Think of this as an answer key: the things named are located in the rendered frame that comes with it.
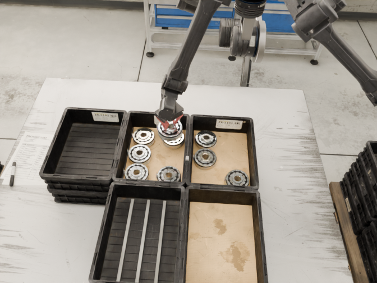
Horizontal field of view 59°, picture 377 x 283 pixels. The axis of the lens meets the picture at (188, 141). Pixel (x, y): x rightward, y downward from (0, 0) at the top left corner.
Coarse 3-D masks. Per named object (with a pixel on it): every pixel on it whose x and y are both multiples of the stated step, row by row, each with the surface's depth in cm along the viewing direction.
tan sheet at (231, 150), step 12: (216, 132) 167; (228, 144) 162; (240, 144) 162; (192, 156) 157; (228, 156) 158; (240, 156) 158; (192, 168) 153; (216, 168) 153; (228, 168) 153; (240, 168) 153; (192, 180) 149; (204, 180) 149; (216, 180) 149
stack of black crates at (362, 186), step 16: (368, 144) 196; (368, 160) 196; (352, 176) 214; (368, 176) 194; (352, 192) 212; (368, 192) 195; (352, 208) 212; (368, 208) 193; (352, 224) 211; (368, 224) 196
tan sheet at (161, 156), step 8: (136, 128) 167; (152, 128) 167; (184, 136) 165; (160, 144) 161; (184, 144) 161; (152, 152) 158; (160, 152) 158; (168, 152) 158; (176, 152) 158; (128, 160) 155; (152, 160) 155; (160, 160) 155; (168, 160) 155; (176, 160) 155; (152, 168) 152; (160, 168) 152; (152, 176) 149; (168, 176) 150
